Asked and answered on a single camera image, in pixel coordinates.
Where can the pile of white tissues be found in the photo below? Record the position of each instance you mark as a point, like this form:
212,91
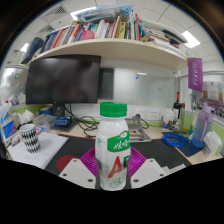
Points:
24,117

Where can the clear plastic box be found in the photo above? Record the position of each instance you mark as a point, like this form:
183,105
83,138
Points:
44,120

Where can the white paper sheet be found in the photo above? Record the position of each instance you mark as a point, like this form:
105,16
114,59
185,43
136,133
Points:
46,150

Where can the dark wine bottle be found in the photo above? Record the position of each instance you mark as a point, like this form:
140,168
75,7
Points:
177,105

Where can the blue flat box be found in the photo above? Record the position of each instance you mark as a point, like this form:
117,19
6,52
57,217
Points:
63,121

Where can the purple hanging pennant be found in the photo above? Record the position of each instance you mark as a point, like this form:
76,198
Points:
195,75

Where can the blue tissue box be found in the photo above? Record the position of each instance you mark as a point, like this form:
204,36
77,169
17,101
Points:
7,126

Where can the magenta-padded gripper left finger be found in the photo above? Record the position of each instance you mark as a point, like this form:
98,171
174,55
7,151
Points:
78,173

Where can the grey metal laptop stand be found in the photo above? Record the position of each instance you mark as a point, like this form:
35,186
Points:
140,135

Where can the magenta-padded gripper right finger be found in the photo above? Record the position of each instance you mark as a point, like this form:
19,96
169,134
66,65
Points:
146,173

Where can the flat round red coaster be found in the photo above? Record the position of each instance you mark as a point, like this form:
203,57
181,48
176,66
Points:
66,163

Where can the black red-edged desk mat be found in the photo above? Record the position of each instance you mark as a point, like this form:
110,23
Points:
80,145

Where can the white tissue pack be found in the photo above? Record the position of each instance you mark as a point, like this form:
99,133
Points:
213,143

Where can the white wall socket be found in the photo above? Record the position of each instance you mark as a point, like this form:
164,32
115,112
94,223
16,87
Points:
140,113
153,114

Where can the black computer monitor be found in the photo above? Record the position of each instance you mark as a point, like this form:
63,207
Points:
63,80

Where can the dark blue small mat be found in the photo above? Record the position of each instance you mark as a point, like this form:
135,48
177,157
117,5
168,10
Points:
190,150

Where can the black-white checkered mug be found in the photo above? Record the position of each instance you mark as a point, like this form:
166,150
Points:
30,138

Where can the wall shelf with books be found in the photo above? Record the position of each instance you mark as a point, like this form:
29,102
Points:
110,48

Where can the ceiling lights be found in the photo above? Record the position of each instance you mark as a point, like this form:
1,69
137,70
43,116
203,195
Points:
190,39

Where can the white green-capped drink bottle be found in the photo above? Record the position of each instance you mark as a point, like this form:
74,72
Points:
113,150

